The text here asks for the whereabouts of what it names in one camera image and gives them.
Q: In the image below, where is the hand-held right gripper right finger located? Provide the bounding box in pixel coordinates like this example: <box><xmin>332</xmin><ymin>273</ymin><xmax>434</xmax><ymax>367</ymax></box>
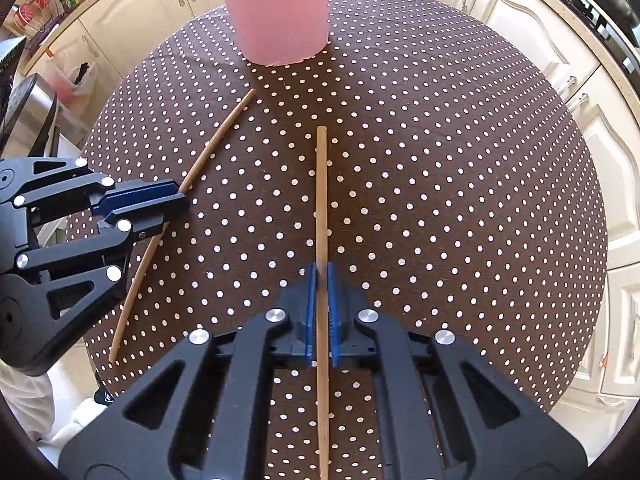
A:
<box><xmin>327</xmin><ymin>262</ymin><xmax>587</xmax><ymax>480</ymax></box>

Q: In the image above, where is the grey metal bin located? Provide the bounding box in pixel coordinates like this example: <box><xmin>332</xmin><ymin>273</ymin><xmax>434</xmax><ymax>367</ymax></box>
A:
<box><xmin>4</xmin><ymin>74</ymin><xmax>62</xmax><ymax>158</ymax></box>

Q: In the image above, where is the long wooden chopstick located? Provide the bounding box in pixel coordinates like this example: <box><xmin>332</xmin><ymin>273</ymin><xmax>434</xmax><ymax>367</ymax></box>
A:
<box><xmin>315</xmin><ymin>126</ymin><xmax>332</xmax><ymax>480</ymax></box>
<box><xmin>108</xmin><ymin>89</ymin><xmax>257</xmax><ymax>363</ymax></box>

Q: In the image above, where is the person's white clothing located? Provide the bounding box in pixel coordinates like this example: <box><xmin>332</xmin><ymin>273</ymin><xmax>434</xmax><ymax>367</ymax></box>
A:
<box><xmin>0</xmin><ymin>360</ymin><xmax>98</xmax><ymax>443</ymax></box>

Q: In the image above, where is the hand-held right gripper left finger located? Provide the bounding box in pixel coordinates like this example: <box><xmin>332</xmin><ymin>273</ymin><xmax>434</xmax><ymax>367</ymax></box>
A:
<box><xmin>59</xmin><ymin>262</ymin><xmax>317</xmax><ymax>480</ymax></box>

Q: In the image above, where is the pink cup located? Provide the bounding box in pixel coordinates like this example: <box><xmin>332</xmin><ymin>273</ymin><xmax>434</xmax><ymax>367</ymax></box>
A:
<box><xmin>212</xmin><ymin>0</ymin><xmax>330</xmax><ymax>67</ymax></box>

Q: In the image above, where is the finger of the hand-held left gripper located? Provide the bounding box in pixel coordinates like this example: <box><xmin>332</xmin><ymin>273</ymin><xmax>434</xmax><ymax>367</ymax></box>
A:
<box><xmin>16</xmin><ymin>193</ymin><xmax>192</xmax><ymax>337</ymax></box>
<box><xmin>12</xmin><ymin>156</ymin><xmax>180</xmax><ymax>217</ymax></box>

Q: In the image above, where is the clear plastic bag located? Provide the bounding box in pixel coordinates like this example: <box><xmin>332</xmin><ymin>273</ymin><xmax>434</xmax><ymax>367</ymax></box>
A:
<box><xmin>42</xmin><ymin>55</ymin><xmax>98</xmax><ymax>111</ymax></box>

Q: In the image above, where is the brown polka dot tablecloth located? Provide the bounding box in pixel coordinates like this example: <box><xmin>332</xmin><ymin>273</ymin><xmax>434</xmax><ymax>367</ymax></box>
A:
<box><xmin>65</xmin><ymin>0</ymin><xmax>608</xmax><ymax>480</ymax></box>

